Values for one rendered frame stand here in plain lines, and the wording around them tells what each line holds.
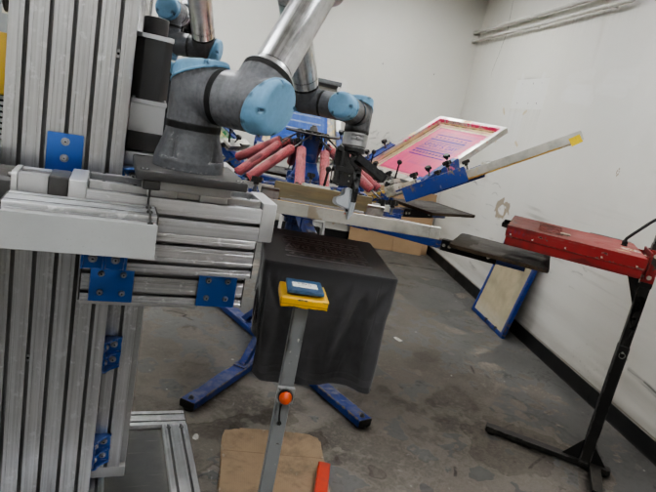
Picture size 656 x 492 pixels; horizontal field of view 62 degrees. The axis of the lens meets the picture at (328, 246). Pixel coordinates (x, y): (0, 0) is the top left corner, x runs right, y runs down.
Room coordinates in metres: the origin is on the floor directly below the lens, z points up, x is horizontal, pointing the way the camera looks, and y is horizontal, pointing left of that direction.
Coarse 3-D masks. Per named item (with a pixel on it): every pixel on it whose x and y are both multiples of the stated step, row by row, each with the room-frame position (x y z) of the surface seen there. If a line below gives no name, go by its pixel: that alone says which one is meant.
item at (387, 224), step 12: (276, 204) 1.59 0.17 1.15; (288, 204) 1.60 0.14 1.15; (300, 204) 1.60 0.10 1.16; (300, 216) 1.60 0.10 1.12; (312, 216) 1.61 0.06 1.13; (324, 216) 1.61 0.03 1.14; (336, 216) 1.62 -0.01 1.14; (360, 216) 1.63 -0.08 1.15; (372, 216) 1.64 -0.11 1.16; (384, 216) 2.29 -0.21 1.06; (384, 228) 1.64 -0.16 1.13; (396, 228) 1.65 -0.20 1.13; (408, 228) 1.66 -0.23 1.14; (420, 228) 1.67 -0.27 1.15; (432, 228) 1.67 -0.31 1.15
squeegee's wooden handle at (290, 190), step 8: (280, 184) 2.19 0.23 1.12; (288, 184) 2.20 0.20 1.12; (296, 184) 2.20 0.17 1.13; (280, 192) 2.19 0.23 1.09; (288, 192) 2.19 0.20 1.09; (296, 192) 2.20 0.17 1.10; (304, 192) 2.20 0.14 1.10; (312, 192) 2.21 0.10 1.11; (320, 192) 2.22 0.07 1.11; (328, 192) 2.22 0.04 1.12; (336, 192) 2.23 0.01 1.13; (304, 200) 2.20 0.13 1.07; (312, 200) 2.21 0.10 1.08; (320, 200) 2.21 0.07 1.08; (328, 200) 2.22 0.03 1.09; (360, 200) 2.24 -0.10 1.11; (368, 200) 2.25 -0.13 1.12; (360, 208) 2.24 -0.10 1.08
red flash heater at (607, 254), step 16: (512, 224) 2.51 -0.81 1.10; (528, 224) 2.62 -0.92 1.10; (544, 224) 2.75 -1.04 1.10; (512, 240) 2.44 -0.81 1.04; (528, 240) 2.41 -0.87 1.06; (544, 240) 2.39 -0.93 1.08; (560, 240) 2.37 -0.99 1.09; (576, 240) 2.38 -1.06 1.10; (592, 240) 2.49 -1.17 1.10; (608, 240) 2.60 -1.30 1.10; (560, 256) 2.37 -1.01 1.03; (576, 256) 2.35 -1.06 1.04; (592, 256) 2.32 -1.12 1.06; (608, 256) 2.30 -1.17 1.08; (624, 256) 2.28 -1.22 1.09; (640, 256) 2.30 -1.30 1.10; (624, 272) 2.28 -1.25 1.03; (640, 272) 2.26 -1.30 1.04
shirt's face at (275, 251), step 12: (276, 228) 2.13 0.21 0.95; (276, 240) 1.94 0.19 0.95; (324, 240) 2.10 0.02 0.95; (336, 240) 2.14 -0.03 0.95; (348, 240) 2.18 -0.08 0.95; (276, 252) 1.79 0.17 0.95; (372, 252) 2.06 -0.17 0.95; (300, 264) 1.70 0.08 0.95; (312, 264) 1.73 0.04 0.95; (324, 264) 1.76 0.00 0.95; (336, 264) 1.79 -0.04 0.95; (372, 264) 1.88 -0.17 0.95; (384, 264) 1.92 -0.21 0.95; (384, 276) 1.75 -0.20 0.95
